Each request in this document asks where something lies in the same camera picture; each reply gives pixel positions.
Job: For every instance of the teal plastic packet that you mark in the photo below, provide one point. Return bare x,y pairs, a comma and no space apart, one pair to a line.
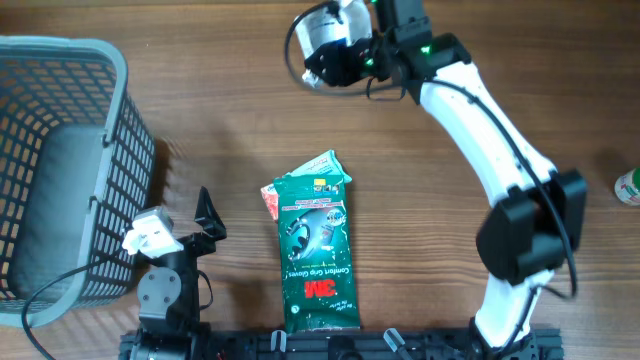
326,163

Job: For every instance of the green 3M gloves package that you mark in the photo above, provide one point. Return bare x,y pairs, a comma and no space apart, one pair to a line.
318,282

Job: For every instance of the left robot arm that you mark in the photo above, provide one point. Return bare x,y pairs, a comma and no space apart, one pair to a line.
169,313

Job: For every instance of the green lid jar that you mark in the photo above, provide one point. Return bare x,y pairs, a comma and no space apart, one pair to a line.
626,188

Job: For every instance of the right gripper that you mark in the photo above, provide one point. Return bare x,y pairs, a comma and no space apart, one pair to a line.
337,70

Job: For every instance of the grey plastic mesh basket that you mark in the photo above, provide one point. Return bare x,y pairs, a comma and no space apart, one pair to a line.
77,162

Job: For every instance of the white wipes packet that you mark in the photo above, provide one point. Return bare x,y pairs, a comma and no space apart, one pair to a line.
351,23

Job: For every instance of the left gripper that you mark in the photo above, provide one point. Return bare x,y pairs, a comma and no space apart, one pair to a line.
205,216

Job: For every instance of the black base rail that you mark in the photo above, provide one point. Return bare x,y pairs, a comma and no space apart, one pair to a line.
433,344

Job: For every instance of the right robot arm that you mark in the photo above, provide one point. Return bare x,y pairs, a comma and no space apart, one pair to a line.
536,212

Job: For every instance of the red white small box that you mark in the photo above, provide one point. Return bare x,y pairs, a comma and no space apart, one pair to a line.
270,197

